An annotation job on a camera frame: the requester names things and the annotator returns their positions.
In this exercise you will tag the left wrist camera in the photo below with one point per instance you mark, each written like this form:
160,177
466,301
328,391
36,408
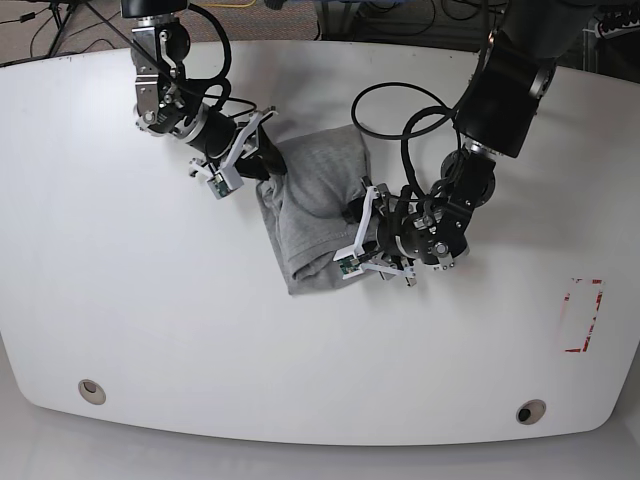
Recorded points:
348,261

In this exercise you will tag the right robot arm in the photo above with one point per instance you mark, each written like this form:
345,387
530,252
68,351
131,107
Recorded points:
169,103

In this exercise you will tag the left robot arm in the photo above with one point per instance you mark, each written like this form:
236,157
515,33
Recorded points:
516,65

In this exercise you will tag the left table grommet hole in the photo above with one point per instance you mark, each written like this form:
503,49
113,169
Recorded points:
92,392

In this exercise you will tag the grey t-shirt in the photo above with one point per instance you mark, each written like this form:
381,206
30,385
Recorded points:
303,209

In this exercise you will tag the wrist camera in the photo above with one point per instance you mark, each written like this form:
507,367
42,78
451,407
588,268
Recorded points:
224,182
348,261

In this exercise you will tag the white power strip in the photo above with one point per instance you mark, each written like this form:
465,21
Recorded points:
617,20

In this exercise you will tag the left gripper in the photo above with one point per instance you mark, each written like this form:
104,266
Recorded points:
373,214

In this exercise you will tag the right table grommet hole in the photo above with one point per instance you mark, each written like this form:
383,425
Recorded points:
531,412

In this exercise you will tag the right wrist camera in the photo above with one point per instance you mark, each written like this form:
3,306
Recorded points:
224,182

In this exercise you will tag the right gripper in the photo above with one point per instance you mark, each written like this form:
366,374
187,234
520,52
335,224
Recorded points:
244,146

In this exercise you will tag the table grommet hole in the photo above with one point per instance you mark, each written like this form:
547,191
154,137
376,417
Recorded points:
92,392
531,412

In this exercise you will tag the black tripod stand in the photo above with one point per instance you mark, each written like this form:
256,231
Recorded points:
61,13

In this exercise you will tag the red tape rectangle marking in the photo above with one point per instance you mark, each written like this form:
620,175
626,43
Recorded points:
579,314

